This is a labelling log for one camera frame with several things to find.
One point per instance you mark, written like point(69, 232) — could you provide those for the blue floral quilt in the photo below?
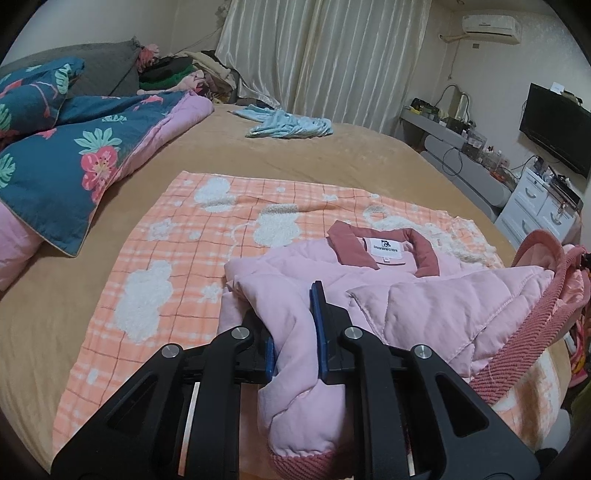
point(69, 175)

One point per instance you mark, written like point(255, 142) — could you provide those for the blue floral pillow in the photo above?
point(32, 97)

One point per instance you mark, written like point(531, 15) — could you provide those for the orange checked fleece blanket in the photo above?
point(152, 230)

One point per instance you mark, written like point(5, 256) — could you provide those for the black flat television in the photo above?
point(554, 124)

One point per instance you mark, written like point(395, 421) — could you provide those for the pink quilted jacket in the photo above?
point(415, 304)

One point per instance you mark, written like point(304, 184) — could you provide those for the white arched vanity mirror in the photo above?
point(461, 104)

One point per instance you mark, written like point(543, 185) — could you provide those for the white drawer cabinet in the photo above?
point(531, 207)

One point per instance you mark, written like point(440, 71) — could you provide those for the small clutter on cabinet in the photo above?
point(554, 182)

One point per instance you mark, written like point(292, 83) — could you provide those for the light blue garment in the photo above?
point(286, 124)

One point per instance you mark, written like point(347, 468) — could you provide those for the white air conditioner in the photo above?
point(491, 27)

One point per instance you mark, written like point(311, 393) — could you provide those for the cosmetics clutter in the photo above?
point(471, 138)

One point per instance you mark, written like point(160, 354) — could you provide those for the white striped curtain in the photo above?
point(323, 60)

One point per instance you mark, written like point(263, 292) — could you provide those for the grey dressing table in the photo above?
point(466, 180)

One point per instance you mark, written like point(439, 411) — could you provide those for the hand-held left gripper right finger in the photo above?
point(318, 332)

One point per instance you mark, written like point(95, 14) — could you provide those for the bed with tan sheet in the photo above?
point(323, 157)

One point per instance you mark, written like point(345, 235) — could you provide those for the pile of mixed clothes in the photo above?
point(184, 76)

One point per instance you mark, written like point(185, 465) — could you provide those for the grey pillow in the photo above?
point(101, 64)

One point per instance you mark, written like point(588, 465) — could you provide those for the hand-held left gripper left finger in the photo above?
point(217, 360)

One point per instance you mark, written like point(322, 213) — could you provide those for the red patterned cloth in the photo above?
point(579, 355)

